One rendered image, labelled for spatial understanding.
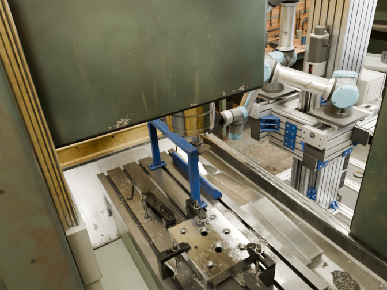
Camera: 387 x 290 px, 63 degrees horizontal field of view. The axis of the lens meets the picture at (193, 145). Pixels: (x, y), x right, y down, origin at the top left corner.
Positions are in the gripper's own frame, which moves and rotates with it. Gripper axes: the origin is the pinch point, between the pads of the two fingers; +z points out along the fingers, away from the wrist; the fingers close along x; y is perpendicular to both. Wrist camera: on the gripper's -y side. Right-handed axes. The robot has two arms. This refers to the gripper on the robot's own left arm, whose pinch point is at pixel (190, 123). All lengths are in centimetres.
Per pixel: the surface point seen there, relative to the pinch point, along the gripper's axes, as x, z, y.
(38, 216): -82, 76, -35
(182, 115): -53, 32, -32
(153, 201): -18.3, 32.4, 24.3
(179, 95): -60, 36, -42
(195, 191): -28.9, 15.4, 19.3
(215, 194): -27.7, 3.3, 26.5
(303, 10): 219, -320, -13
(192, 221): -44, 26, 21
